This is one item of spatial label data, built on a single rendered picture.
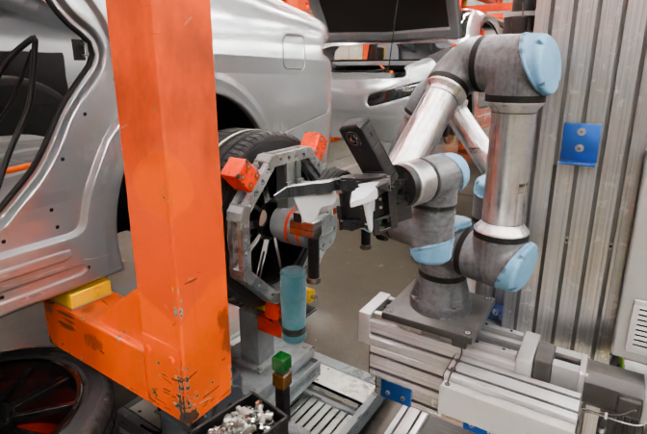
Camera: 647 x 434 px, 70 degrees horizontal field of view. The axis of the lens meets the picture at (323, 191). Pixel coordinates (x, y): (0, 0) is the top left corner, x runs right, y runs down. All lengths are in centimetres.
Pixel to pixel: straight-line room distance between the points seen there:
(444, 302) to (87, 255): 107
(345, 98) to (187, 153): 312
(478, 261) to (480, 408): 30
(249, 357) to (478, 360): 109
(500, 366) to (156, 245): 84
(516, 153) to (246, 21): 131
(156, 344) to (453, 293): 75
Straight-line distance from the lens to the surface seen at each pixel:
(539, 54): 98
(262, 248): 175
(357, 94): 408
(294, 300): 160
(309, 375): 212
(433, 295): 117
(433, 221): 82
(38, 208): 155
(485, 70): 101
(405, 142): 95
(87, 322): 158
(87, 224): 160
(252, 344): 200
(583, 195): 122
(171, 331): 123
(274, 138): 168
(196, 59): 111
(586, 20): 119
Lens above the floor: 140
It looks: 15 degrees down
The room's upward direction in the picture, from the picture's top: straight up
